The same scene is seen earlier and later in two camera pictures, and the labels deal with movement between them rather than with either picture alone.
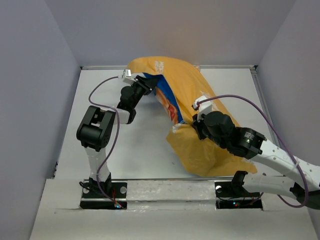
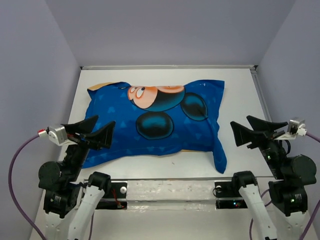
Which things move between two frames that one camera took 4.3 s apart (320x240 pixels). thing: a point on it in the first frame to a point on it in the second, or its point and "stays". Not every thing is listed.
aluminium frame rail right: (262, 99) stays
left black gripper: (143, 85) to (97, 139)
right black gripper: (197, 125) to (243, 133)
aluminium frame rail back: (202, 67) stays
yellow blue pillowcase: (179, 84) to (152, 120)
